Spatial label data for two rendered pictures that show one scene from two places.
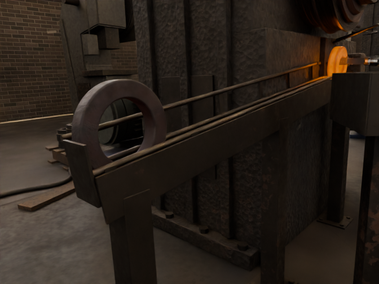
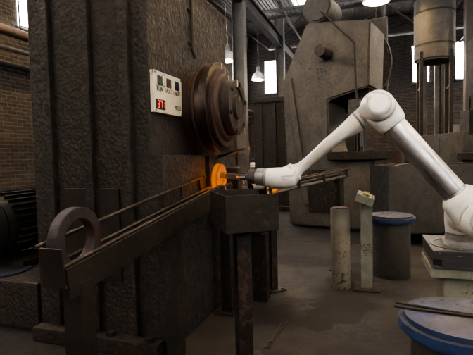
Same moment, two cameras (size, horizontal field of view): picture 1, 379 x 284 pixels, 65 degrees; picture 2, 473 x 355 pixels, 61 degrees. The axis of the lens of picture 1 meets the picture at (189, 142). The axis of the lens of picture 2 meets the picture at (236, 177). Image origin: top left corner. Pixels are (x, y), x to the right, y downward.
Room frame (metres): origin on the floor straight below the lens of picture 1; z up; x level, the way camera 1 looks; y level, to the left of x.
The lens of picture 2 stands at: (-0.66, 0.19, 0.86)
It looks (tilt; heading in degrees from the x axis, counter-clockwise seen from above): 3 degrees down; 335
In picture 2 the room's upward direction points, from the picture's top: 1 degrees counter-clockwise
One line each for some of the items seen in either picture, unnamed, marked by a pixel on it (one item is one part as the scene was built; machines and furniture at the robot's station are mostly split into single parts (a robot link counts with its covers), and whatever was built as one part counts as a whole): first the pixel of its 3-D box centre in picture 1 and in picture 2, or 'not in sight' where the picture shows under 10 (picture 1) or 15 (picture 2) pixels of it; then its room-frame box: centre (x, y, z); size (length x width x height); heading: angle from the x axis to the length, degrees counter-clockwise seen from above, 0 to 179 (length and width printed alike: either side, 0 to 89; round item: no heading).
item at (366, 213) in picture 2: not in sight; (366, 239); (1.29, -1.65, 0.31); 0.24 x 0.16 x 0.62; 136
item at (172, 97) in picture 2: not in sight; (167, 94); (1.15, -0.33, 1.15); 0.26 x 0.02 x 0.18; 136
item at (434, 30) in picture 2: not in sight; (433, 94); (6.11, -8.32, 2.25); 0.92 x 0.92 x 4.50
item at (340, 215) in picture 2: not in sight; (340, 247); (1.37, -1.50, 0.26); 0.12 x 0.12 x 0.52
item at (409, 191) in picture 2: not in sight; (427, 198); (2.17, -3.28, 0.39); 1.03 x 0.83 x 0.77; 61
